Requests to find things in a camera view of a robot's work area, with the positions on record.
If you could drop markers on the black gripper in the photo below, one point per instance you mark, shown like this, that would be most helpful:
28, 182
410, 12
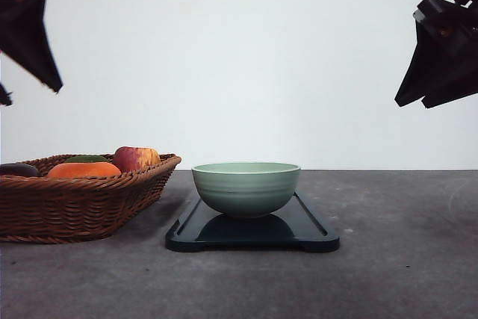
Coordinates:
446, 32
23, 36

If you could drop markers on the green ceramic bowl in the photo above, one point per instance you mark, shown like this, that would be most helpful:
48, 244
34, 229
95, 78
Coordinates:
245, 189

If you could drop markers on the brown wicker basket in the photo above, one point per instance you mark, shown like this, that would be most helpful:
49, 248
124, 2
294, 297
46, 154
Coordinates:
86, 210

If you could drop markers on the dark purple fruit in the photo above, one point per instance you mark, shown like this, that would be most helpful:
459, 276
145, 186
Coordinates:
18, 169

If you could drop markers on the green avocado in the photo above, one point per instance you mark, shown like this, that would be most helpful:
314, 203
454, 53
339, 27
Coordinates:
87, 159

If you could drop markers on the orange fruit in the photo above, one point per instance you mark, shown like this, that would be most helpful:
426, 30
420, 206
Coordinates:
79, 170

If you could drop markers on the red yellow apple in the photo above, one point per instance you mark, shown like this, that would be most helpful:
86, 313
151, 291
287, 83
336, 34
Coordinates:
131, 158

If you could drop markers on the dark blue rectangular tray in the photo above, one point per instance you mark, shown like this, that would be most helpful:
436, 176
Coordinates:
298, 228

